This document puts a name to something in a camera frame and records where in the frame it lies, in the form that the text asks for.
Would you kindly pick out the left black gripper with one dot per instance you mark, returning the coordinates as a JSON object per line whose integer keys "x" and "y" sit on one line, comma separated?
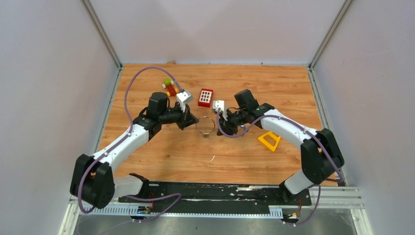
{"x": 187, "y": 119}

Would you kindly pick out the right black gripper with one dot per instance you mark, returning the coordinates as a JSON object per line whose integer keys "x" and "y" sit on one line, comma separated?
{"x": 226, "y": 126}

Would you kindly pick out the silver keyring with keys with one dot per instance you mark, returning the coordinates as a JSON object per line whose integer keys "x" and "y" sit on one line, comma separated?
{"x": 206, "y": 126}

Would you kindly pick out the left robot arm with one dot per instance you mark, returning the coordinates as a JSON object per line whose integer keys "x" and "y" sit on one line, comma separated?
{"x": 93, "y": 178}

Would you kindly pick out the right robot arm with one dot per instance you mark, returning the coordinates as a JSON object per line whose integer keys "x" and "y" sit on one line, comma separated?
{"x": 320, "y": 154}

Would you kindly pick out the red window toy brick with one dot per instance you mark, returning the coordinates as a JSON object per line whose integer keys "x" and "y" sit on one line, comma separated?
{"x": 205, "y": 98}

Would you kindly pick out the colourful toy brick car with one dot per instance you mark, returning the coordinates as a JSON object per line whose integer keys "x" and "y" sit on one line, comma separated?
{"x": 171, "y": 90}

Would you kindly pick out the yellow triangular plastic piece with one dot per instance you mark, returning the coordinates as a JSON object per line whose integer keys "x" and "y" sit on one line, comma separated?
{"x": 270, "y": 140}

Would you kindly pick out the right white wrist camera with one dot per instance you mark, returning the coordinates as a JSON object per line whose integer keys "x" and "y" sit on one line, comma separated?
{"x": 219, "y": 108}

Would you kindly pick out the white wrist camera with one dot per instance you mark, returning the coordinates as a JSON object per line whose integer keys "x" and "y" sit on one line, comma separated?
{"x": 219, "y": 108}
{"x": 183, "y": 98}

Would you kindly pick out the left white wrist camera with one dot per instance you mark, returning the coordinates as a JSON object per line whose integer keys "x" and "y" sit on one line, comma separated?
{"x": 183, "y": 98}

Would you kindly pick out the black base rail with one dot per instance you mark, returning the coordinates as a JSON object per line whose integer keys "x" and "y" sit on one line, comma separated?
{"x": 209, "y": 198}

